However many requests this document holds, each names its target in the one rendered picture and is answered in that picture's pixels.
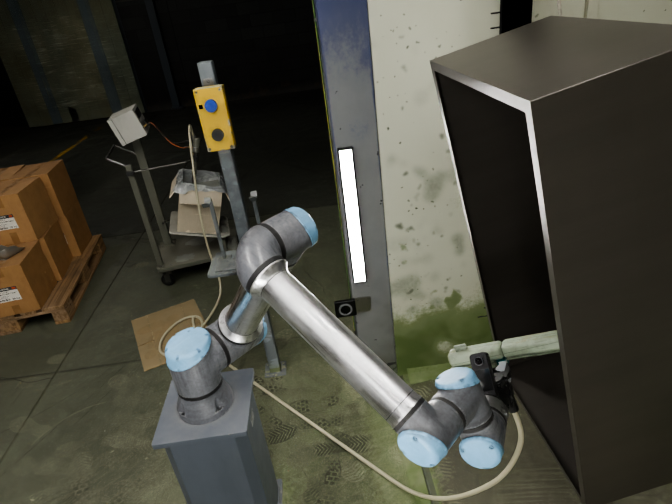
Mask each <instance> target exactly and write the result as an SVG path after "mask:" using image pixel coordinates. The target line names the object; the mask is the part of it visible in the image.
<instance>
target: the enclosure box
mask: <svg viewBox="0 0 672 504"><path fill-rule="evenodd" d="M430 65H431V70H432V74H433V78H434V83H435V87H436V92H437V96H438V100H439V105H440V109H441V114H442V118H443V122H444V127H445V131H446V136H447V140H448V144H449V149H450V153H451V158H452V162H453V166H454V171H455V175H456V180H457V184H458V188H459V193H460V197H461V202H462V206H463V210H464V215H465V219H466V224H467V228H468V232H469V237H470V241H471V246H472V250H473V254H474V259H475V263H476V267H477V272H478V276H479V281H480V285H481V289H482V294H483V298H484V303H485V307H486V311H487V316H488V320H489V325H490V329H491V333H492V338H493V341H501V342H503V340H505V339H510V338H515V337H521V336H526V335H532V334H537V333H543V332H548V331H554V330H557V335H558V342H559V349H560V352H557V353H551V354H545V355H541V356H532V357H526V359H525V358H520V359H514V360H509V364H508V365H509V367H510V370H511V382H510V383H511V385H512V388H513V391H514V394H515V395H516V397H517V399H518V400H519V402H520V403H521V405H522V407H523V408H524V410H525V412H526V413H527V415H528V416H529V418H530V420H531V421H532V423H533V424H534V426H535V428H536V429H537V431H538V433H539V434H540V436H541V437H542V439H543V441H544V442H545V444H546V446H547V447H548V449H549V450H550V452H551V454H552V455H553V457H554V459H555V460H556V462H557V463H558V465H559V467H560V468H561V470H562V471H563V473H564V475H565V476H566V478H567V480H568V481H569V483H570V484H571V486H572V488H573V489H574V491H575V493H576V494H577V496H578V497H579V499H580V501H581V502H582V504H607V503H610V502H613V501H617V500H620V499H623V498H626V497H629V496H632V495H635V494H638V493H641V492H644V491H647V490H651V489H654V488H657V487H660V486H663V485H666V484H669V483H672V24H660V23H646V22H633V21H619V20H605V19H592V18H578V17H564V16H548V17H545V18H543V19H540V20H537V21H535V22H532V23H529V24H526V25H524V26H521V27H518V28H516V29H513V30H510V31H508V32H505V33H502V34H500V35H497V36H494V37H492V38H489V39H486V40H483V41H481V42H478V43H475V44H473V45H470V46H467V47H465V48H462V49H459V50H457V51H454V52H451V53H449V54H446V55H443V56H440V57H438V58H435V59H432V60H430Z"/></svg>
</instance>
